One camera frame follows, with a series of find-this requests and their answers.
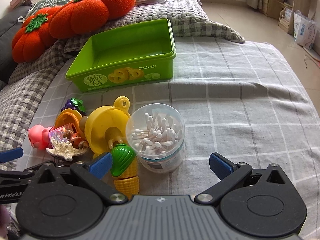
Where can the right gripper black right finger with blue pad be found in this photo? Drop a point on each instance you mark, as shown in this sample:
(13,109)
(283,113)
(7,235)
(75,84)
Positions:
(254,202)

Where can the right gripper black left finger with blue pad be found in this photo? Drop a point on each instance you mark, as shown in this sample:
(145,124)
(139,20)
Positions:
(69,203)

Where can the toy corn cob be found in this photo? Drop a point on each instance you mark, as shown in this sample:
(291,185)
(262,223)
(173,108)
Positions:
(124,170)

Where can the yellow toy cup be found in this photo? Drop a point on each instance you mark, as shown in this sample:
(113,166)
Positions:
(105,127)

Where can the clear cotton swab jar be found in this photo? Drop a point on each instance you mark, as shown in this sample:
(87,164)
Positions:
(156,133)

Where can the white starfish toy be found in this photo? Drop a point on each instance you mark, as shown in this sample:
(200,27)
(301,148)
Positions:
(64,150)

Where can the shiny card toy packet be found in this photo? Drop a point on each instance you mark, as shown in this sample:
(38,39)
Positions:
(68,133)

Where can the pink toy pig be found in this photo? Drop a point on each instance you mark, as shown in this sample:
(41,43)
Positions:
(39,137)

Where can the orange toy bowl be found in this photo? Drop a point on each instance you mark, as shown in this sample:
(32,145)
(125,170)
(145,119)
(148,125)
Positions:
(70,116)

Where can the purple toy grapes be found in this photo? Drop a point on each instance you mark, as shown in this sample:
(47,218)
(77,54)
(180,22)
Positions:
(75,104)

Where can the grey checked sheet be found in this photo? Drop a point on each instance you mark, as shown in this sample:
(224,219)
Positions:
(241,100)

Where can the grey quilted blanket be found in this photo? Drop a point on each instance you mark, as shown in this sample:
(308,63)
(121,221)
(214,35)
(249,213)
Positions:
(23,92)

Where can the small orange pumpkin pillow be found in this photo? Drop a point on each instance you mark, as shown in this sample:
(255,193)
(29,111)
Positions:
(33,38)

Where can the green plastic storage box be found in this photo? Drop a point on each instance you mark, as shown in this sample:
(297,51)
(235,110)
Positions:
(135,53)

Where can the white paper shopping bag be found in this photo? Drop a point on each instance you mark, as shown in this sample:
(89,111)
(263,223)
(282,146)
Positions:
(305,30)

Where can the dark grey sofa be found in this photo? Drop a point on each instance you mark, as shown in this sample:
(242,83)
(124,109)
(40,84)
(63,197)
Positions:
(9,27)

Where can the large orange pumpkin pillow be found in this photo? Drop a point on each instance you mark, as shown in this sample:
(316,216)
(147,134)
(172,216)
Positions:
(84,16)

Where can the green patterned cushion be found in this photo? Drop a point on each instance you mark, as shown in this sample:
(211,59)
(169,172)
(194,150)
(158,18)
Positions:
(45,3)

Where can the wooden desk shelf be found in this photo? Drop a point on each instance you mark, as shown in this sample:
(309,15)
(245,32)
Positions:
(283,11)

